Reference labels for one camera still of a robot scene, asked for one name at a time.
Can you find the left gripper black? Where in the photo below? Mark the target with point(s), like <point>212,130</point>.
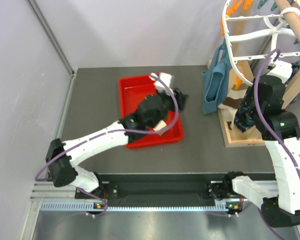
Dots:
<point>181,99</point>

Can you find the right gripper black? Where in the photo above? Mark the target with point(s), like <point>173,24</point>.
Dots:
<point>247,98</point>

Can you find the pink brown patterned sock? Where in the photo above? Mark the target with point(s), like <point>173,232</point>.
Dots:
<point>160,128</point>

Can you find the blue sock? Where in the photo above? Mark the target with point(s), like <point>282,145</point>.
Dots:
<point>216,80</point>

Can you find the white clip hanger frame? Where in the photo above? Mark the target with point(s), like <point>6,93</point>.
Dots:
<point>286,23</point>

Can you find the dark patterned sock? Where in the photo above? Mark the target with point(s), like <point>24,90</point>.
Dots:
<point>243,120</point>

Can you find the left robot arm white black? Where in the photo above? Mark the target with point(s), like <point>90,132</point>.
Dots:
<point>64,157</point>

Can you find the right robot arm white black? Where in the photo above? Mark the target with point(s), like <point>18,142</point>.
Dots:
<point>280,132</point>

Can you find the wooden rack stand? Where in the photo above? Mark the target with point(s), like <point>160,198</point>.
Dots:
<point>252,137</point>

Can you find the red plastic tray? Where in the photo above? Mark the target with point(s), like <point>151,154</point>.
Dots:
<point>132,90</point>

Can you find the teal clothes peg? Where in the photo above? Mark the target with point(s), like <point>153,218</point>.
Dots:
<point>261,3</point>

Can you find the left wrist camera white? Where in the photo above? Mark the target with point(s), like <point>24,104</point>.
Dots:
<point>162,81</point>

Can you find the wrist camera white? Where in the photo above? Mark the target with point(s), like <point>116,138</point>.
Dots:
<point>162,81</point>
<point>280,69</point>

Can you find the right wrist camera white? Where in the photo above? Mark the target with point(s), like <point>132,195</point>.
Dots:
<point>280,69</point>

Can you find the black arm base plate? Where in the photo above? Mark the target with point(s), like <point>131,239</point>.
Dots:
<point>150,191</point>

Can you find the aluminium rail front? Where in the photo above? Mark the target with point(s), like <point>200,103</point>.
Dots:
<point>120,200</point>

